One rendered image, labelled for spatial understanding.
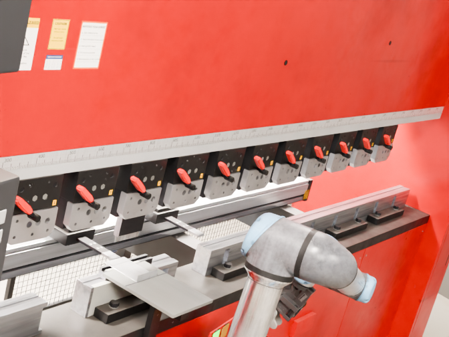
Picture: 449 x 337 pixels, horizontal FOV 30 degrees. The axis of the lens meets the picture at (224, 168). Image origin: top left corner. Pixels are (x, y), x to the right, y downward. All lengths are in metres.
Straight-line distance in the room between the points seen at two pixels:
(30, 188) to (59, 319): 0.51
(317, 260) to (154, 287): 0.67
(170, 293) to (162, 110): 0.51
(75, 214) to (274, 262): 0.56
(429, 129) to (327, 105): 1.24
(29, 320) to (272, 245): 0.71
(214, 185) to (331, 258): 0.83
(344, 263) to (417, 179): 2.41
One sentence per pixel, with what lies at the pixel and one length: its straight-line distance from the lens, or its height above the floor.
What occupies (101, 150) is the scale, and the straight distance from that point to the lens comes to 2.13.
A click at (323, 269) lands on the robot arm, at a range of 1.85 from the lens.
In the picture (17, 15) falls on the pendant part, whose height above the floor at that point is 1.83.
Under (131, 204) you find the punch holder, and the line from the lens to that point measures 2.30.
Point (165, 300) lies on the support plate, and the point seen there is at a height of 1.00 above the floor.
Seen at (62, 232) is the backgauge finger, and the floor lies 1.02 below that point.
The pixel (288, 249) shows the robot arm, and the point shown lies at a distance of 1.86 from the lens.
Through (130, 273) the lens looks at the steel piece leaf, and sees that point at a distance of 2.42.
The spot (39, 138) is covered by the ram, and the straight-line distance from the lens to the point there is 1.96.
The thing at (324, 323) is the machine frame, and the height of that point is 0.52.
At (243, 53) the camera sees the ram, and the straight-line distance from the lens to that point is 2.49.
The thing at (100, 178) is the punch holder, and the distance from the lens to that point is 2.17.
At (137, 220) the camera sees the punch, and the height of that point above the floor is 1.14.
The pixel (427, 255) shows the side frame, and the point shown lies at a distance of 4.31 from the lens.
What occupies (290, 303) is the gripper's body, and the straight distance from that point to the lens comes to 2.43.
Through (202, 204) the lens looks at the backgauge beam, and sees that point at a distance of 3.13.
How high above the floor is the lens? 2.03
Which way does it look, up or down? 17 degrees down
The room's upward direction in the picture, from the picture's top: 15 degrees clockwise
